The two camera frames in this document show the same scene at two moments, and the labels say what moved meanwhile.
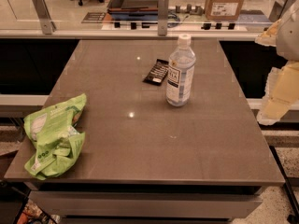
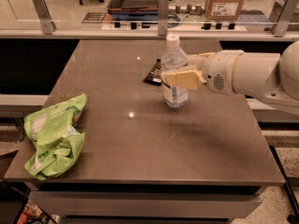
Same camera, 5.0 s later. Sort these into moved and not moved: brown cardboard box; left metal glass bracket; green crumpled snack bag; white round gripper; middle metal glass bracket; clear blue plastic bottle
Moved: clear blue plastic bottle; white round gripper
Not moved: green crumpled snack bag; middle metal glass bracket; left metal glass bracket; brown cardboard box
